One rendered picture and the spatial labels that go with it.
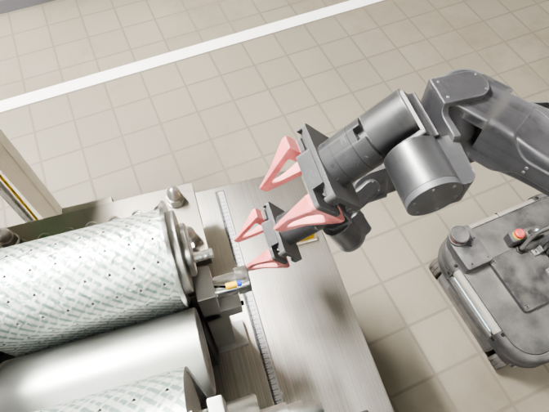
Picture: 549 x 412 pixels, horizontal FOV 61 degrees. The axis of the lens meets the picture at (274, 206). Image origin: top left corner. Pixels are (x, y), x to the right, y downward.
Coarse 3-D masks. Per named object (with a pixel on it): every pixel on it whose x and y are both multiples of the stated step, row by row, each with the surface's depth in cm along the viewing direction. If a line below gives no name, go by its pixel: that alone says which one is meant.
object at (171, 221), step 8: (168, 216) 61; (168, 224) 59; (176, 224) 65; (168, 232) 58; (176, 232) 60; (176, 240) 58; (176, 248) 58; (176, 256) 58; (176, 264) 58; (184, 264) 58; (184, 272) 58; (184, 280) 59; (192, 280) 66; (184, 288) 60; (192, 288) 62
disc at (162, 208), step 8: (160, 200) 62; (160, 208) 59; (160, 216) 58; (168, 240) 56; (168, 248) 56; (168, 256) 56; (176, 272) 56; (176, 280) 57; (184, 296) 59; (184, 304) 60
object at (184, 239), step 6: (180, 228) 61; (186, 228) 66; (180, 234) 61; (186, 234) 62; (180, 240) 60; (186, 240) 60; (186, 246) 60; (186, 252) 60; (192, 252) 65; (186, 258) 60; (192, 258) 60; (186, 264) 60; (192, 264) 60; (192, 270) 61; (192, 276) 63
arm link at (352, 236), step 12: (372, 180) 74; (360, 192) 74; (372, 192) 75; (360, 216) 79; (324, 228) 81; (348, 228) 79; (360, 228) 81; (336, 240) 80; (348, 240) 80; (360, 240) 81; (348, 252) 83
